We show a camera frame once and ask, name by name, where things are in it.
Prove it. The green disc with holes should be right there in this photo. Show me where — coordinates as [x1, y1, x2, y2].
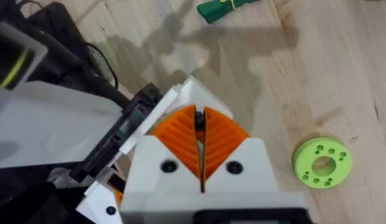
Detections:
[291, 136, 353, 190]

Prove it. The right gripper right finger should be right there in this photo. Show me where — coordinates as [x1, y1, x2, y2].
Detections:
[202, 105, 281, 196]

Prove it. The black cable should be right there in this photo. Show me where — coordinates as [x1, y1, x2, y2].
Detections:
[86, 42, 120, 90]

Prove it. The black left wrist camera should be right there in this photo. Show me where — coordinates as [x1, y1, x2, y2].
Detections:
[0, 167, 88, 224]

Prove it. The green toy vegetable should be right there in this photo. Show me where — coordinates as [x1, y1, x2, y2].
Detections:
[197, 0, 260, 25]

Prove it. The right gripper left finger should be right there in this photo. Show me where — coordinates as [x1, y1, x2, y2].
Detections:
[120, 105, 203, 203]

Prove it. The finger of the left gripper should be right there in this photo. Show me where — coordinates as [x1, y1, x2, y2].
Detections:
[75, 182, 125, 224]
[172, 75, 234, 120]

